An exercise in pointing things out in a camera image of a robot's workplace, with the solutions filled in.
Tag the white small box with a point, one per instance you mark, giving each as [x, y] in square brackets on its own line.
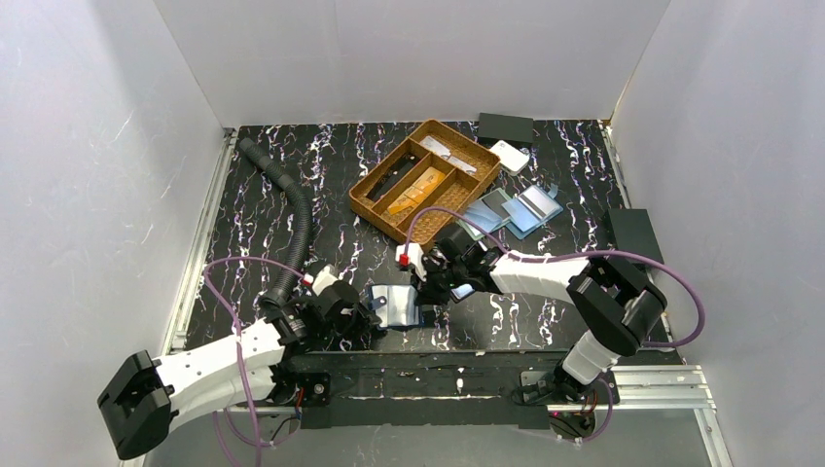
[513, 160]

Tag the brown woven divider tray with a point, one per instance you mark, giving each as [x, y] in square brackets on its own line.
[434, 166]

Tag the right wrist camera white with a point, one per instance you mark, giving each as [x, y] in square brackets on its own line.
[409, 257]

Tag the orange card in tray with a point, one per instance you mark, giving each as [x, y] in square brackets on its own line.
[418, 191]

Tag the green card holder open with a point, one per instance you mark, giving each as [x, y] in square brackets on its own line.
[486, 214]

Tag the black box at back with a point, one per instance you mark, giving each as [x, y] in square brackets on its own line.
[512, 129]

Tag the white card in tray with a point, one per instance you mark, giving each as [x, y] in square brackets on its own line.
[439, 149]

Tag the black card holder open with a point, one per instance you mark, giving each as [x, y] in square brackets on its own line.
[461, 292]

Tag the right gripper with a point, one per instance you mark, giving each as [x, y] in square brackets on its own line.
[432, 277]

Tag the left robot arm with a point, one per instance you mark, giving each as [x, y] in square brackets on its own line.
[149, 397]

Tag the black box at right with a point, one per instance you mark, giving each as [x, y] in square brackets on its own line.
[631, 230]

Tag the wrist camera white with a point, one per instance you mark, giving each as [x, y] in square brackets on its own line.
[318, 282]
[409, 257]

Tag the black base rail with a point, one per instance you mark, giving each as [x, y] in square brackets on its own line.
[340, 389]

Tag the navy blue card holder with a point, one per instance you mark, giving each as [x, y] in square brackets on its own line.
[395, 306]

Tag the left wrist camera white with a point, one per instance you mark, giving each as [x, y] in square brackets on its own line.
[318, 282]

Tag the black box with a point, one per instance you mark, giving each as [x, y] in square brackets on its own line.
[631, 230]
[512, 129]

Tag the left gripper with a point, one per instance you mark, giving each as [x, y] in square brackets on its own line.
[364, 309]

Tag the light blue card holder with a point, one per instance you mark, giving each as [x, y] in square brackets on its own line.
[531, 209]

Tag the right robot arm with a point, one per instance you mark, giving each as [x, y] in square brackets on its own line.
[618, 302]

